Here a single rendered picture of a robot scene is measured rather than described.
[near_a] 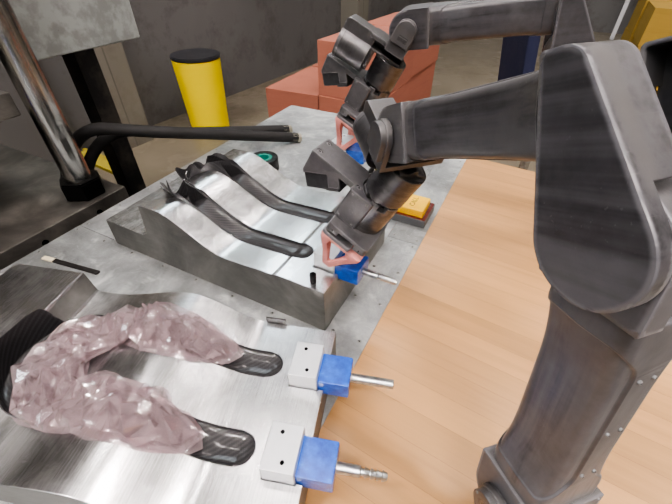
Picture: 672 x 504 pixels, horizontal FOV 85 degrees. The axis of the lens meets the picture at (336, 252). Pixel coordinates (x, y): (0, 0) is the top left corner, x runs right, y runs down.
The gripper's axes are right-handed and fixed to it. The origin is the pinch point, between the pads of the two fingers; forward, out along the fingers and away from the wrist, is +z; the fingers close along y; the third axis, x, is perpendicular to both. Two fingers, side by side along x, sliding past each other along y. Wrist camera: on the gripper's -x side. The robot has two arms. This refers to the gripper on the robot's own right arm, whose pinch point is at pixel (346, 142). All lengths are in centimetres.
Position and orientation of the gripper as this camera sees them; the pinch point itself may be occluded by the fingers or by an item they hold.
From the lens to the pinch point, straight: 83.2
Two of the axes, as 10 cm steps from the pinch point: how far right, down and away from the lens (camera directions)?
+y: -4.6, 5.8, -6.7
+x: 8.0, 6.0, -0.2
